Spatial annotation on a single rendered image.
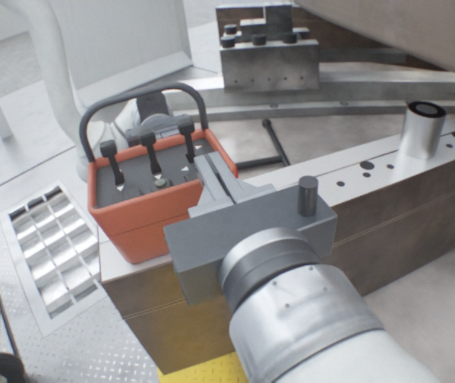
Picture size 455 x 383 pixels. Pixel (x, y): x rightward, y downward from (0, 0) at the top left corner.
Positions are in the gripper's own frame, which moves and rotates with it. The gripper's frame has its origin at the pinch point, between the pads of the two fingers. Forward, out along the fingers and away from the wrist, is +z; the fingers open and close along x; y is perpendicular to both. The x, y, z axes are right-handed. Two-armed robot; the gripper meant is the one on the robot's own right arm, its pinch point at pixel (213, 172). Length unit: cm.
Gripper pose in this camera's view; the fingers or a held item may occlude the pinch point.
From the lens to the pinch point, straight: 35.2
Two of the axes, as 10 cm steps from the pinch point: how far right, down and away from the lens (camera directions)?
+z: -3.3, -5.7, 7.6
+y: -1.1, -7.7, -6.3
